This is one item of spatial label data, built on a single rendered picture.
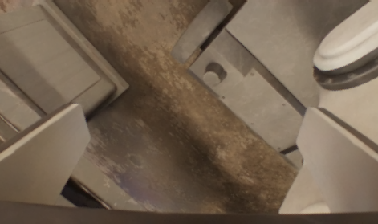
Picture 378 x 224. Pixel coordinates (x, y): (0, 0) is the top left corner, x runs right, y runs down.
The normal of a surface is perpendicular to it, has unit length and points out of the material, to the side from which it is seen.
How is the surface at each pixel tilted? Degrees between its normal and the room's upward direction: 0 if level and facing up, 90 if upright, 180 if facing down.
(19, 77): 90
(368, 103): 90
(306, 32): 0
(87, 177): 90
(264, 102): 0
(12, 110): 90
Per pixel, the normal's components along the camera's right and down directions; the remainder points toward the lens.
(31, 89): 0.70, -0.36
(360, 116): -0.75, -0.64
